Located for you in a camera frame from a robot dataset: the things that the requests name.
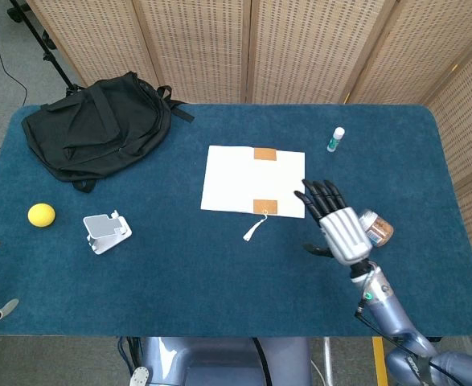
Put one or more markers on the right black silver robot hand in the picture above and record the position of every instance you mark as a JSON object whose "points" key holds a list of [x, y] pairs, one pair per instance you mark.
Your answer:
{"points": [[346, 237]]}

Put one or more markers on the brown cream bookmark with tassel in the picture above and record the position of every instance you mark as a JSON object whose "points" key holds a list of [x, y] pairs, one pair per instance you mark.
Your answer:
{"points": [[264, 206]]}

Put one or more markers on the white book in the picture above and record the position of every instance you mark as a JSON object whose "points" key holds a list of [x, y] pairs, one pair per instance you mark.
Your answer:
{"points": [[235, 181]]}

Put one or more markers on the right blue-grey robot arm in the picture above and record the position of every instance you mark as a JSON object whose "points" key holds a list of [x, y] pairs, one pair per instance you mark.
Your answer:
{"points": [[384, 309]]}

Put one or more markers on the clear jar with brown contents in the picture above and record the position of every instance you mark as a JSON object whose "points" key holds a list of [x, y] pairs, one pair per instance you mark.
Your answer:
{"points": [[380, 233]]}

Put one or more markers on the yellow ball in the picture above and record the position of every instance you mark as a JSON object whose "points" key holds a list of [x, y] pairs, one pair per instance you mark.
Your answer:
{"points": [[41, 215]]}

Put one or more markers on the white green glue stick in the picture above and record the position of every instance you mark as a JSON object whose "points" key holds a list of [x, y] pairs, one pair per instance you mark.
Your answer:
{"points": [[335, 140]]}

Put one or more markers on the white phone stand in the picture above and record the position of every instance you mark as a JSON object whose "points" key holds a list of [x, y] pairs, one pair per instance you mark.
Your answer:
{"points": [[101, 227]]}

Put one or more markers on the white metal pole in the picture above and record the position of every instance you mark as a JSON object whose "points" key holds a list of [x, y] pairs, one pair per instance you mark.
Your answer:
{"points": [[328, 362]]}

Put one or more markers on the yellow floor tape strip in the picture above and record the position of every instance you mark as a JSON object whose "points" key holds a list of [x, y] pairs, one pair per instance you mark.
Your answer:
{"points": [[379, 362]]}

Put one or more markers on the black backpack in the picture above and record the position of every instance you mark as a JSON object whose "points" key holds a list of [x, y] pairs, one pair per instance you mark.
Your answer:
{"points": [[95, 128]]}

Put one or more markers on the blue table mat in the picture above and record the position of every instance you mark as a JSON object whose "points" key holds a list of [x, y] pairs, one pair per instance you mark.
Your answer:
{"points": [[179, 281]]}

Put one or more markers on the blue-grey robot torso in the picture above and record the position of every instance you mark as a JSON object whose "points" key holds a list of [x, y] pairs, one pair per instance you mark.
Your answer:
{"points": [[219, 362]]}

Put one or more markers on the black tripod stand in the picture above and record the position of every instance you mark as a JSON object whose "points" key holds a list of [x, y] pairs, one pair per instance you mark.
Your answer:
{"points": [[38, 38]]}

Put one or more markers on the woven wooden folding screen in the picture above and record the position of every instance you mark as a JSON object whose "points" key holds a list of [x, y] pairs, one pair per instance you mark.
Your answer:
{"points": [[199, 48]]}

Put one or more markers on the silver metal flange bracket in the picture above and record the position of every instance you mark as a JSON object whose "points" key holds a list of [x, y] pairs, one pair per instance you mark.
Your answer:
{"points": [[140, 377]]}

